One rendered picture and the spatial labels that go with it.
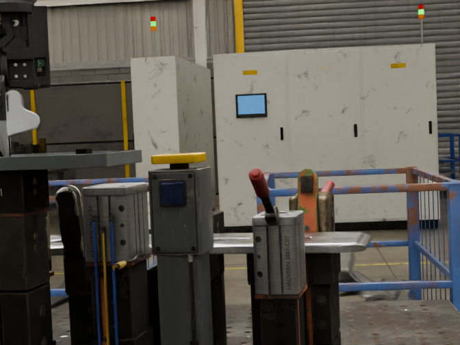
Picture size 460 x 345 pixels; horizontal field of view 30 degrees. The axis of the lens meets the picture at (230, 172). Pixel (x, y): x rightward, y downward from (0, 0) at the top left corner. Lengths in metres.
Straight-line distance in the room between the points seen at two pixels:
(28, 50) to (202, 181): 0.31
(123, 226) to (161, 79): 8.21
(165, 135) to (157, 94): 0.45
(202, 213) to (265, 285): 0.20
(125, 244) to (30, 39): 0.34
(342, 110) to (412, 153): 0.89
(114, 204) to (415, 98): 8.29
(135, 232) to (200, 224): 0.24
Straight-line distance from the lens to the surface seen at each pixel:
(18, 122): 1.22
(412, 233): 4.55
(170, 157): 1.12
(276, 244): 1.26
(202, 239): 1.13
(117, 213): 1.32
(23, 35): 1.25
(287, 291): 1.27
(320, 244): 1.37
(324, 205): 1.59
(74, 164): 1.13
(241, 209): 9.47
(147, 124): 9.53
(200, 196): 1.12
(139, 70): 9.57
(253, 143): 9.42
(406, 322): 2.17
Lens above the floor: 1.19
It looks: 3 degrees down
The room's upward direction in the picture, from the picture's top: 2 degrees counter-clockwise
